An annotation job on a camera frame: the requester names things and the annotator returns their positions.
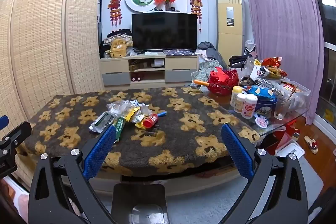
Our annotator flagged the red cutwork basket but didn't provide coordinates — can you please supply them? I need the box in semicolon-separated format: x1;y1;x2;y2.
207;67;239;96

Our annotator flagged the red hanging decoration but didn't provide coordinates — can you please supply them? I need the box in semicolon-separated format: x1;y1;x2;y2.
189;0;203;31
107;0;123;29

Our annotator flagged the black television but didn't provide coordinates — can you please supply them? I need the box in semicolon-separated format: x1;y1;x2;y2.
131;13;198;53

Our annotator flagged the beige standing air conditioner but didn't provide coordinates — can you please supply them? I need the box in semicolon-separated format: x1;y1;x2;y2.
216;0;246;67

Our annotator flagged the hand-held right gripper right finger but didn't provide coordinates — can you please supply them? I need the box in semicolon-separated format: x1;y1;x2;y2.
220;123;309;224

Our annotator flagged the floral grey cloth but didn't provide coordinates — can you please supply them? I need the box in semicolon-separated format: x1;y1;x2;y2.
190;60;219;83

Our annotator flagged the white storage box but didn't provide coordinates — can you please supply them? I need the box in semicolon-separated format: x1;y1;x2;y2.
274;140;305;161

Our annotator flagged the bear printed brown blanket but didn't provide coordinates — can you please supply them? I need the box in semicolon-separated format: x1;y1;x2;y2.
22;86;261;178

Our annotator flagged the pile of clothes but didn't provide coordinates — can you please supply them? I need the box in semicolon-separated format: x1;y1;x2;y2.
100;29;133;58

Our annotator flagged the pink hairbrush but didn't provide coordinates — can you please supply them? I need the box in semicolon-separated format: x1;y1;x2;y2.
256;114;270;129

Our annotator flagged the black bag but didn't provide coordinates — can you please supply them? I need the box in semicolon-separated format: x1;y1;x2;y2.
229;55;248;68

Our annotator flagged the blue cookie tin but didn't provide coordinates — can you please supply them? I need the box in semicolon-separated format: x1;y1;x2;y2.
245;85;278;117

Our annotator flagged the red snack bag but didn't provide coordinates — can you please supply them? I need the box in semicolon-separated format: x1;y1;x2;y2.
261;56;288;79

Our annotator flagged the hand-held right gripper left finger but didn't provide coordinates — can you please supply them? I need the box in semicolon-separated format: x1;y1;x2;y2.
28;124;117;224

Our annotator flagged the white bottle yellow cap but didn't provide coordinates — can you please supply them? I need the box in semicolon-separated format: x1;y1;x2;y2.
230;86;243;110

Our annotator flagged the clear plastic box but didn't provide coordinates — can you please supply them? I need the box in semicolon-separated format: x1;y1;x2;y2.
280;80;312;111

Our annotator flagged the green white packet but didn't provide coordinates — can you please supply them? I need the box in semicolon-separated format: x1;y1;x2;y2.
89;111;116;134

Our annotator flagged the purple curtain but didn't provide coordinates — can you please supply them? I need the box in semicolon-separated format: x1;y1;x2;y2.
240;0;325;125

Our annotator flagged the red plastic stool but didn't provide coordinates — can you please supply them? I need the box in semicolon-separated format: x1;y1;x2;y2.
260;119;300;153

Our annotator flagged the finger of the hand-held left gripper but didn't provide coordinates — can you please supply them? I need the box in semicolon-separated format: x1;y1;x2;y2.
0;121;32;153
0;115;10;131

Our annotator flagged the clear plastic wrapper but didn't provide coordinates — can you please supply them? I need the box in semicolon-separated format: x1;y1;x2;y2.
106;100;132;117

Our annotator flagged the grey jacket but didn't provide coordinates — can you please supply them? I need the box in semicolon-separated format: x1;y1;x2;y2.
196;42;224;65

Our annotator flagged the small white bottle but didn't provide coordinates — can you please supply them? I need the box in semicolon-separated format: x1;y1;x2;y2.
234;93;247;113

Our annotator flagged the yellow backpack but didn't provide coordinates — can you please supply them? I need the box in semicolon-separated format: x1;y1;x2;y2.
110;39;128;59

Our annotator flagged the red small bottle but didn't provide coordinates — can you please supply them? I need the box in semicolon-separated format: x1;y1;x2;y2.
142;113;159;129

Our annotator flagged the sandal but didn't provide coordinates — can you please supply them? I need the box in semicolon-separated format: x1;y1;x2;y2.
304;136;320;155

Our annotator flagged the white bottle pink label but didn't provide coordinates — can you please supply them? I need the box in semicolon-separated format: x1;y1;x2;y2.
241;94;258;119

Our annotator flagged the yellow wrapper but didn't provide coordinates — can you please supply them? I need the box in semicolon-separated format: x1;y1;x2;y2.
125;107;146;123

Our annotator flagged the green tube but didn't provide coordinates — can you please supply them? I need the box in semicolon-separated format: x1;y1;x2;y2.
115;116;127;141

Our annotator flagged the window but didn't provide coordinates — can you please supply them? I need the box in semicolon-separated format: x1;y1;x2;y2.
312;0;336;135

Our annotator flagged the woven folding screen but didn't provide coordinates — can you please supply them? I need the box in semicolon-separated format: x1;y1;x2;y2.
0;0;105;188

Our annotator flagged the beige grey television cabinet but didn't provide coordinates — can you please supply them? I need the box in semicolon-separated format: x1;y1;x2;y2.
100;52;200;86

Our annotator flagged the clear glass cup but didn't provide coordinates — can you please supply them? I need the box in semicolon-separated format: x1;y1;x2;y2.
274;95;292;120

